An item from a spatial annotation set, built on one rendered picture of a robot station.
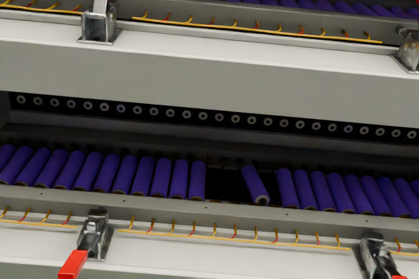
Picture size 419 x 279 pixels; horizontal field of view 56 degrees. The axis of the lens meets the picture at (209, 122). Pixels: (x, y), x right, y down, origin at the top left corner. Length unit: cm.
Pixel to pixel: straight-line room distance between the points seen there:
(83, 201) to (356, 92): 27
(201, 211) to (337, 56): 19
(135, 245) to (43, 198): 10
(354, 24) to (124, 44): 21
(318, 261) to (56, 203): 26
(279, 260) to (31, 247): 23
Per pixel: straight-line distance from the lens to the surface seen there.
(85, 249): 36
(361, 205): 47
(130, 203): 41
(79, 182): 45
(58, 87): 35
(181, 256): 39
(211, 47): 34
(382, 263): 41
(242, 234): 41
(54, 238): 42
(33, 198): 43
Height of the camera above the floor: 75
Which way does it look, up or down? 13 degrees down
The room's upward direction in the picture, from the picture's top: 6 degrees clockwise
